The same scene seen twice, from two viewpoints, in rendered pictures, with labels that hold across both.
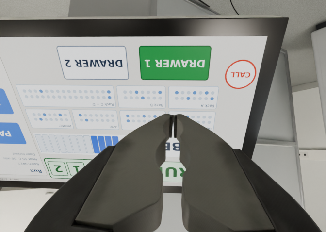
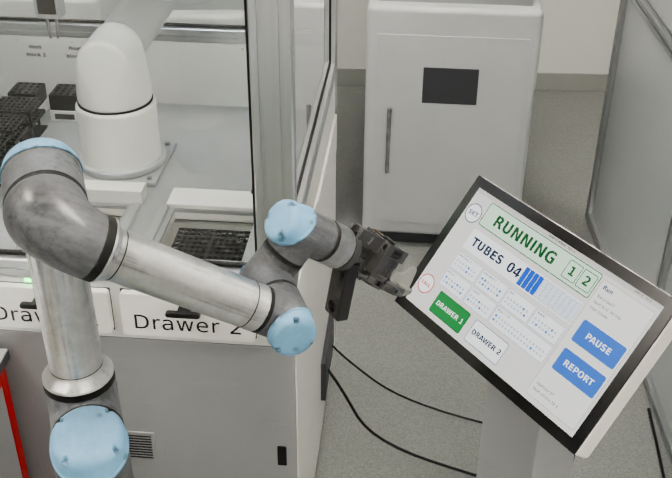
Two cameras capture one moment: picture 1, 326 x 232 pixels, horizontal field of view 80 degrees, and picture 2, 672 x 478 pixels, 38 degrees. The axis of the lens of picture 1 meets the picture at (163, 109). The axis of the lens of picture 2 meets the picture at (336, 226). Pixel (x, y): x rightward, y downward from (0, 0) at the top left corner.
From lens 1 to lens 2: 1.74 m
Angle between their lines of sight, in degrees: 58
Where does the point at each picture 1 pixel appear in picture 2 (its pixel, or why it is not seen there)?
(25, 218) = not seen: outside the picture
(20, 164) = (613, 305)
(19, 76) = (532, 366)
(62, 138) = (553, 306)
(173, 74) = (453, 306)
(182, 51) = (442, 315)
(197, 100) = (453, 280)
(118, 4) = not seen: hidden behind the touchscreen
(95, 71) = (489, 336)
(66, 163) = (574, 282)
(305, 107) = not seen: hidden behind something
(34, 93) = (536, 350)
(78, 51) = (487, 353)
